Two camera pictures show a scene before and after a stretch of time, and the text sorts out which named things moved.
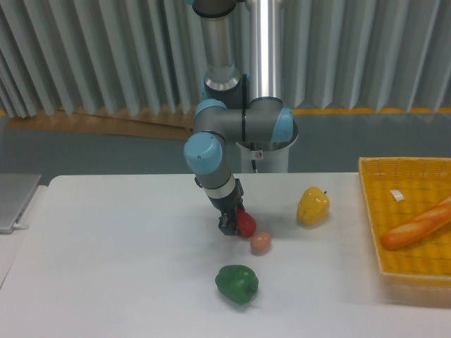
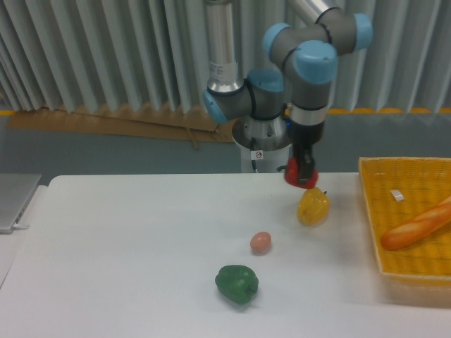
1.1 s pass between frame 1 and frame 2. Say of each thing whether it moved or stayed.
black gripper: moved
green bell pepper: stayed
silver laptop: stayed
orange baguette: stayed
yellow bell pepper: stayed
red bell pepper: moved
